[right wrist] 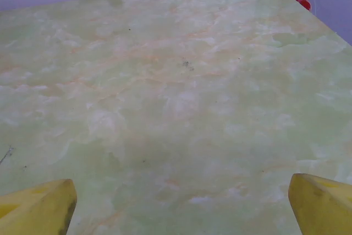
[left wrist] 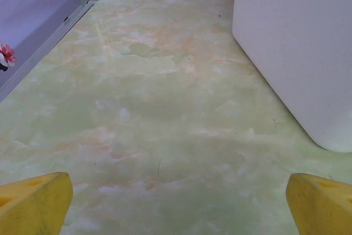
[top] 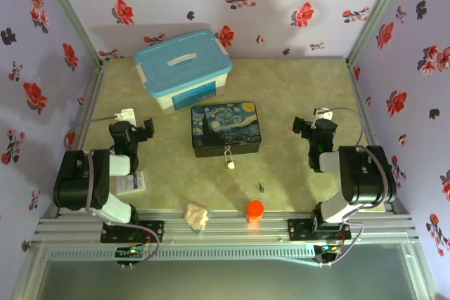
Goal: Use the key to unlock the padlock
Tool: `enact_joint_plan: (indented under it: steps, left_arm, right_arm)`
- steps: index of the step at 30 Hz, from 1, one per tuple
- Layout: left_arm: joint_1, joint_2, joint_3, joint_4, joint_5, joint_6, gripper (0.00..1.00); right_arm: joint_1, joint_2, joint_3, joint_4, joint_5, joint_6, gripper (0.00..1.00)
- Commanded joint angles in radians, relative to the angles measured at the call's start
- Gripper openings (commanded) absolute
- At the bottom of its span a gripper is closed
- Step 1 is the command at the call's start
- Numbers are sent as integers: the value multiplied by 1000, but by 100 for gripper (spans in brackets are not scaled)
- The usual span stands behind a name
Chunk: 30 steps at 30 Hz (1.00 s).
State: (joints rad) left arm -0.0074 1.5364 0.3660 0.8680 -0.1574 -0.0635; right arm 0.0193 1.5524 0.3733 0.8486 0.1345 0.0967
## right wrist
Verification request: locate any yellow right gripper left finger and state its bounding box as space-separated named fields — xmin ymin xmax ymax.
xmin=0 ymin=178 xmax=78 ymax=235

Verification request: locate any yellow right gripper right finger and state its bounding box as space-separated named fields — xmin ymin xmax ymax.
xmin=288 ymin=173 xmax=352 ymax=235

